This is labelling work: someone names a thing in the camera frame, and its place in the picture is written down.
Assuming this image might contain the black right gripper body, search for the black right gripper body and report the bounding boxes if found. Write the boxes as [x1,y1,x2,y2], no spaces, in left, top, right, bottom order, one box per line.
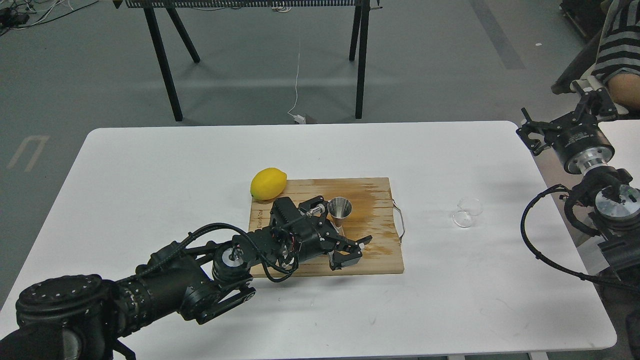
[547,112,615,174]

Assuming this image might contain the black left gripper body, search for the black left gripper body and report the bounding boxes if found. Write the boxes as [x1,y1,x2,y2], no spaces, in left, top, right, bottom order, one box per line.
[250,197,341,271]

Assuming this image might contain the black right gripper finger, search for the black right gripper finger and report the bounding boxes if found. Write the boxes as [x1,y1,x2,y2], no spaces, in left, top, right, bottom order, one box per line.
[515,107,556,156]
[570,80,619,123]

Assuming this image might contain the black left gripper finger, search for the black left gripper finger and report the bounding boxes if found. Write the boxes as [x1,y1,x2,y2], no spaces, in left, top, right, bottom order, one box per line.
[297,196,329,220]
[327,235,373,271]

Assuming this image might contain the steel double jigger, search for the steel double jigger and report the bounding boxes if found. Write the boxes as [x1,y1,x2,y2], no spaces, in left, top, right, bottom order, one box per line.
[327,196,353,236]

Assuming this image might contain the clear glass measuring cup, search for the clear glass measuring cup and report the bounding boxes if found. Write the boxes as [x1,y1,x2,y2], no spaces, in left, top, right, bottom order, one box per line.
[451,196,483,229]

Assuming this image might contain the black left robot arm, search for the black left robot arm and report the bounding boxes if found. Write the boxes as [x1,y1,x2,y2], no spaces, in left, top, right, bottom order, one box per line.
[1,196,372,360]

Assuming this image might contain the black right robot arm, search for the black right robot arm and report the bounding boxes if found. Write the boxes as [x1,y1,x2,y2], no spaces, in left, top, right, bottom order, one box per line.
[516,75,640,298]

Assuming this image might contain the white office chair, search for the white office chair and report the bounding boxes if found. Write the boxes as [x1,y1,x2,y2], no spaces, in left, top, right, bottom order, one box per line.
[551,30,639,118]

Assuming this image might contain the person in striped shirt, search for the person in striped shirt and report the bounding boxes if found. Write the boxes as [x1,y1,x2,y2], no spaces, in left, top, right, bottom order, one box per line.
[592,0,640,112]

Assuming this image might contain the white side table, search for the white side table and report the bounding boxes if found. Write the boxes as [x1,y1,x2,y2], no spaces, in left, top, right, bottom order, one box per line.
[599,120,640,189]

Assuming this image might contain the yellow lemon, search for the yellow lemon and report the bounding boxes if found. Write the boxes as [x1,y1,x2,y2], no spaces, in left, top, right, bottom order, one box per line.
[250,167,288,201]

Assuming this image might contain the wooden cutting board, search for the wooden cutting board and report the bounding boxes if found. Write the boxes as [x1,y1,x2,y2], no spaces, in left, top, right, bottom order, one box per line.
[281,177,405,277]

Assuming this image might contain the white cable with plug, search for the white cable with plug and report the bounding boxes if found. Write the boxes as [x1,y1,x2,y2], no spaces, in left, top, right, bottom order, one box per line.
[287,51,307,125]

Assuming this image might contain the black metal frame table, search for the black metal frame table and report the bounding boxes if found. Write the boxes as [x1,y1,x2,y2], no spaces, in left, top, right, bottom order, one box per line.
[107,0,387,125]

